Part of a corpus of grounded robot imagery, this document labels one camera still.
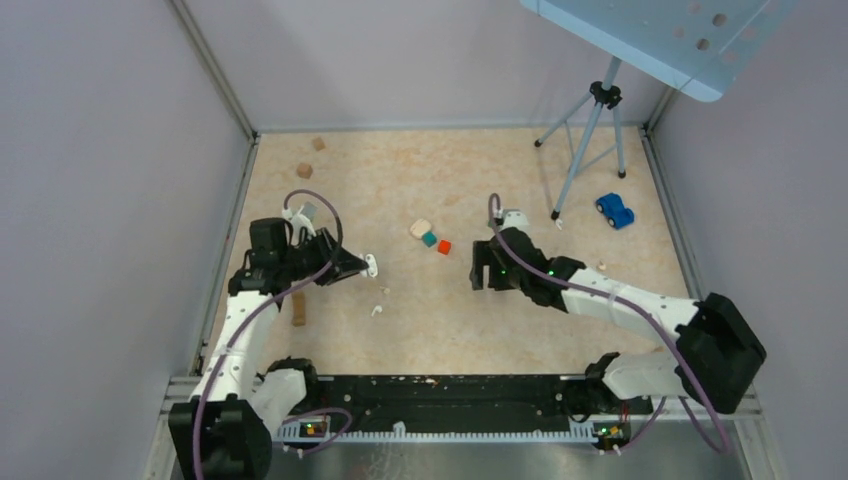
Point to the beige rounded block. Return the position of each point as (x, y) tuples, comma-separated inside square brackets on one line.
[(420, 227)]

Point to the grey tripod stand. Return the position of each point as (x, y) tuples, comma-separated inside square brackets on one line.
[(604, 96)]

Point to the white earbud charging case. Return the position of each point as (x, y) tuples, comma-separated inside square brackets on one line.
[(372, 269)]

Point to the wooden arch block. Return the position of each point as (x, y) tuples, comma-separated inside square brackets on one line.
[(298, 302)]

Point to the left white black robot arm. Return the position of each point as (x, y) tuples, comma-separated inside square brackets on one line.
[(224, 430)]

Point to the near wooden cube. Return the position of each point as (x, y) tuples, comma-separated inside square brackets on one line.
[(304, 170)]

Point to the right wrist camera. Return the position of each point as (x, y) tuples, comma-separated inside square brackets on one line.
[(510, 218)]

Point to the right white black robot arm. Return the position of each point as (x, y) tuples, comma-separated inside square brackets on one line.
[(709, 353)]

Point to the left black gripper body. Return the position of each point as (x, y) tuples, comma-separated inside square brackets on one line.
[(322, 253)]

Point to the orange-red small cube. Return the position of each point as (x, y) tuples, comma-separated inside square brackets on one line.
[(444, 247)]

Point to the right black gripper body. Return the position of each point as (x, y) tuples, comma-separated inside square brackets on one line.
[(499, 278)]

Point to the blue toy car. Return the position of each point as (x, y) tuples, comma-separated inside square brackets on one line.
[(612, 207)]

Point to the light blue perforated panel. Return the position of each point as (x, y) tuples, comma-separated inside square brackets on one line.
[(697, 47)]

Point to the teal small cube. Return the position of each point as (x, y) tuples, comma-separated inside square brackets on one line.
[(429, 239)]

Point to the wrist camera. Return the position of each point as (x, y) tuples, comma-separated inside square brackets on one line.
[(510, 218), (302, 218)]

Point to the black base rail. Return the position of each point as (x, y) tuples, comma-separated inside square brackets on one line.
[(460, 404)]

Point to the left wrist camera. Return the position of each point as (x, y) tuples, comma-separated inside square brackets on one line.
[(302, 218)]

